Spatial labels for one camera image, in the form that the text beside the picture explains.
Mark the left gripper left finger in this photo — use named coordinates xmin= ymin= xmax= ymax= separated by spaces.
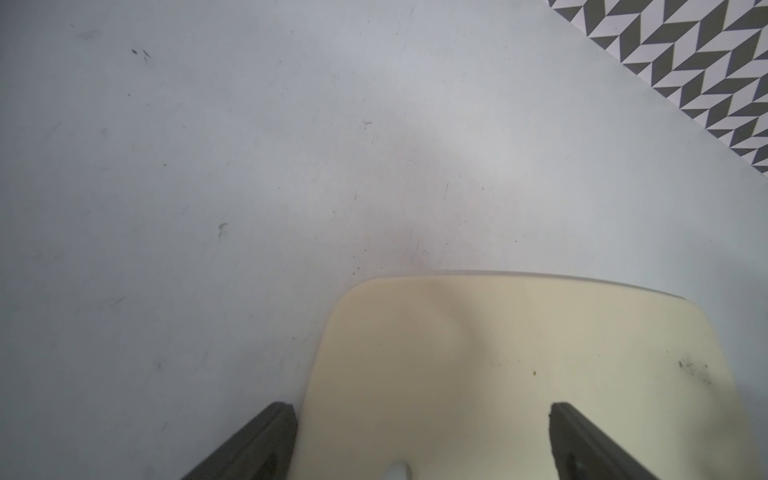
xmin=183 ymin=402 xmax=298 ymax=480

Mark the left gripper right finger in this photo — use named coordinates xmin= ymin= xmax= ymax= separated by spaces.
xmin=549 ymin=402 xmax=657 ymax=480

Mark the cream plastic cutting board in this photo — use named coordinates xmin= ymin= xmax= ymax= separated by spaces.
xmin=289 ymin=275 xmax=764 ymax=479

